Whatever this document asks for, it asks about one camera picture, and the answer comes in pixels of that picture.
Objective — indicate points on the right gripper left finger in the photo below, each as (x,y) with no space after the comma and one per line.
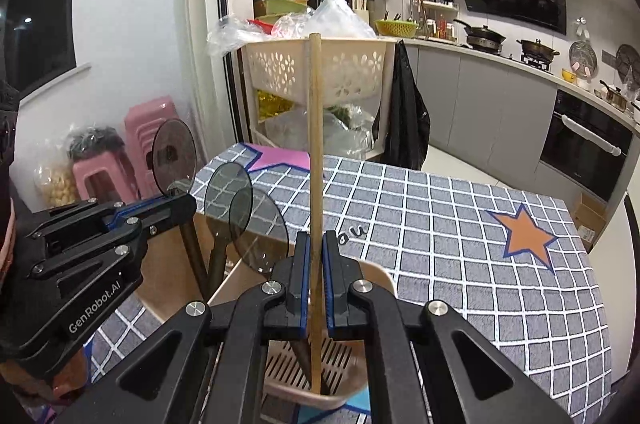
(297,293)

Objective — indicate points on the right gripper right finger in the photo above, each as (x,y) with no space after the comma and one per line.
(335,287)

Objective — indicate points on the grey translucent plastic spoon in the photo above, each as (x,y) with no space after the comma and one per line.
(174,164)

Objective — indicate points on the plain wooden chopstick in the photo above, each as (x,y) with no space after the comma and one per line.
(315,129)

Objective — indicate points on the bag of yellow food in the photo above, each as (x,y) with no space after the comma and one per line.
(55,182)

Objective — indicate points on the grey spoon in holder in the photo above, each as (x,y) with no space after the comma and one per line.
(258,230)
(227,180)

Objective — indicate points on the short pink plastic stool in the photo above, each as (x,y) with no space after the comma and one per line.
(108,176)

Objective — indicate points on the tall pink plastic stool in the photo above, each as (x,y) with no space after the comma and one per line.
(141,124)

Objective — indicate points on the grey checked tablecloth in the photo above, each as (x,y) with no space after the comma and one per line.
(509,261)

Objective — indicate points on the black hanging bag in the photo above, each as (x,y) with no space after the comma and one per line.
(408,121)

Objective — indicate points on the beige plastic basket rack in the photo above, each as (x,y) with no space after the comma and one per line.
(354,71)

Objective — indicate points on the cardboard box on floor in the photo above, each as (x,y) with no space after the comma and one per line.
(588,215)

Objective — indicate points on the green yellow colander basket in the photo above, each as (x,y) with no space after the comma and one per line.
(397,28)

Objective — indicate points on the clear plastic bags on rack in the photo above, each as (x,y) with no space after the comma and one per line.
(331,19)

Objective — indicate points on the black built-in oven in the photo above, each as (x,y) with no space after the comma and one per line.
(586,145)

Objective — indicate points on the black wok on stove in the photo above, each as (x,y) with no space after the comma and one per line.
(482,38)

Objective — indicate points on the dark pot on stove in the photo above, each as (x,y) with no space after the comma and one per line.
(537,50)

